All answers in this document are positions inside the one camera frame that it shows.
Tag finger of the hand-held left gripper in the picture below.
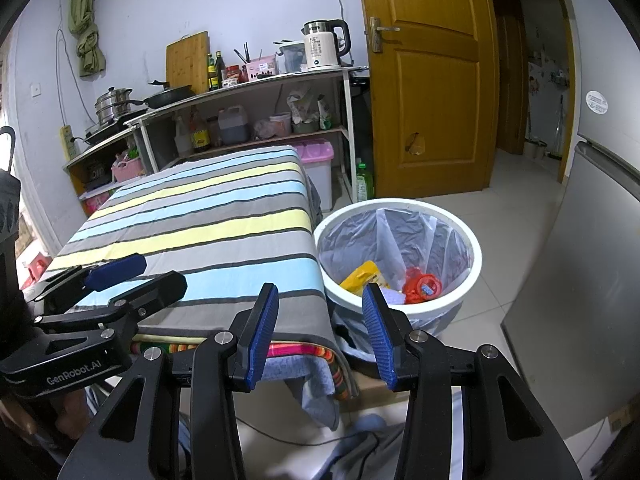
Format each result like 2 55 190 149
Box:
35 270 188 333
22 254 147 306

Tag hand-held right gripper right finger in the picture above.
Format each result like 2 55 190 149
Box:
361 282 583 480

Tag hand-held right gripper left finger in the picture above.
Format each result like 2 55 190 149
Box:
57 282 281 480

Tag yellow snack packet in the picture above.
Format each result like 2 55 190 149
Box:
340 260 388 296

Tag red plastic bag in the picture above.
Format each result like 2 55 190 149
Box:
402 267 443 306

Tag white plastic bin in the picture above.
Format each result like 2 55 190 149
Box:
313 198 483 341

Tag blue towel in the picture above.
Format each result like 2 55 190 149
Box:
260 355 343 431

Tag blue slipper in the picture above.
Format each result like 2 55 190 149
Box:
350 414 388 436

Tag red plastic stool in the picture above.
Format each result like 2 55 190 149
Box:
22 255 51 286

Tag striped cloth covered table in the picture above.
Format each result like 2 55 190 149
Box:
42 145 341 361

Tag pink plastic basket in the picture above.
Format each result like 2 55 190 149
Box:
111 152 146 183

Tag low wooden shelf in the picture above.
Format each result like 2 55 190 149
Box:
64 132 146 216

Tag translucent bin liner bag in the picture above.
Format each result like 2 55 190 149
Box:
319 205 473 338

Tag black induction cooker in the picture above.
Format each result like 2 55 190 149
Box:
82 120 146 143

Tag white plastic bottle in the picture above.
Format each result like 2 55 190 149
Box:
173 115 193 157

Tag yellow-labelled sauce bottle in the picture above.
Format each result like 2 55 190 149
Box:
190 110 212 153

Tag steel steamer pot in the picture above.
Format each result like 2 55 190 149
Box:
95 86 135 126

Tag green plastic bottle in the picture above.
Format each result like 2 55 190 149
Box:
356 162 375 204

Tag dark liquid jug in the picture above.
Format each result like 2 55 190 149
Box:
218 106 250 145

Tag black frying pan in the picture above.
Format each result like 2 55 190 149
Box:
131 80 195 110

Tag pink-lidded storage box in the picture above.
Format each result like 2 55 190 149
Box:
290 139 335 213

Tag grey refrigerator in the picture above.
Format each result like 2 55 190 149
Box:
500 0 640 441

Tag bamboo cutting board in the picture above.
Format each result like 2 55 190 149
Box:
166 31 210 93

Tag hanging green cloth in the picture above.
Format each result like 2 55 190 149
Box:
68 0 107 78

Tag crumpled plastic bags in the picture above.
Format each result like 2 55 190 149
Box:
286 87 321 123

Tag pink utensil holder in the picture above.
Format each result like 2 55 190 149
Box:
247 55 278 82

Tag wooden door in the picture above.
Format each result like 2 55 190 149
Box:
355 0 501 200

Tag white shelf rack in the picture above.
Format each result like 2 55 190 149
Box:
125 65 371 206

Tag grey water pitcher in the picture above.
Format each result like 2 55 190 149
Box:
277 40 307 75

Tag white electric kettle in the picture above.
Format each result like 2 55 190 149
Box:
301 19 351 72

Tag metal door handle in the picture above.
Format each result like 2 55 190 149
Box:
369 16 401 53

